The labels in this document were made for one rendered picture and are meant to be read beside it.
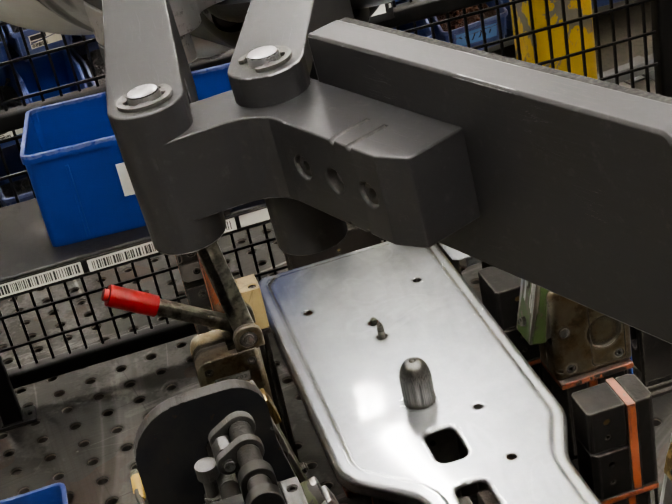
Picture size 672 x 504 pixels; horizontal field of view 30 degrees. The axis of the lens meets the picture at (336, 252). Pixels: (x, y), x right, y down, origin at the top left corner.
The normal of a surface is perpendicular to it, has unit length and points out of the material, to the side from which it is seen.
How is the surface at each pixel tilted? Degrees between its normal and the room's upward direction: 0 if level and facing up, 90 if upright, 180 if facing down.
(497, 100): 93
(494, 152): 93
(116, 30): 3
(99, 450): 0
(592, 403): 0
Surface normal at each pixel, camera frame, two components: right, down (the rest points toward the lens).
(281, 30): -0.22, -0.84
